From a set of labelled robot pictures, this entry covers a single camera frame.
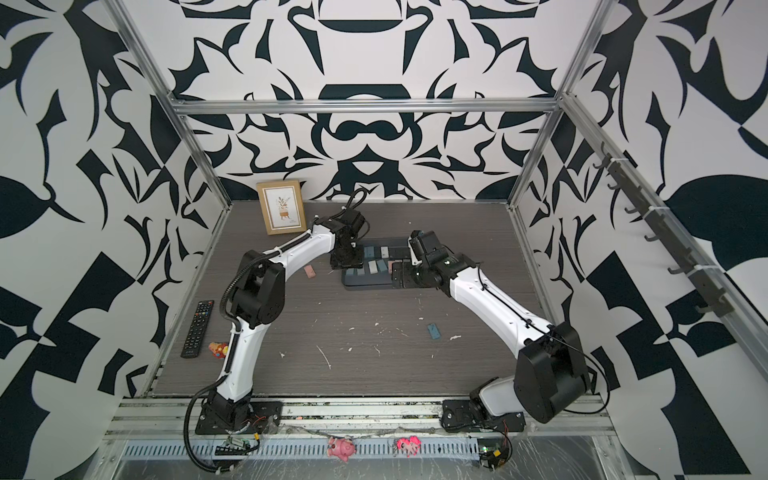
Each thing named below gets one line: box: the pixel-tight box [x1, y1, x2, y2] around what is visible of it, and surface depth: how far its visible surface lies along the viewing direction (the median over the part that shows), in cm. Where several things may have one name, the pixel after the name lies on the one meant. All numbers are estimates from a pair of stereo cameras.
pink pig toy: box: [327, 437, 356, 462], surface depth 70 cm
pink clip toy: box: [396, 436, 422, 457], surface depth 72 cm
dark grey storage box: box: [342, 237, 410, 290], surface depth 104 cm
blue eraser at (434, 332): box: [427, 323, 442, 340], surface depth 90 cm
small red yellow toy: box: [208, 342, 229, 359], surface depth 84 cm
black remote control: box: [181, 300, 215, 359], surface depth 89 cm
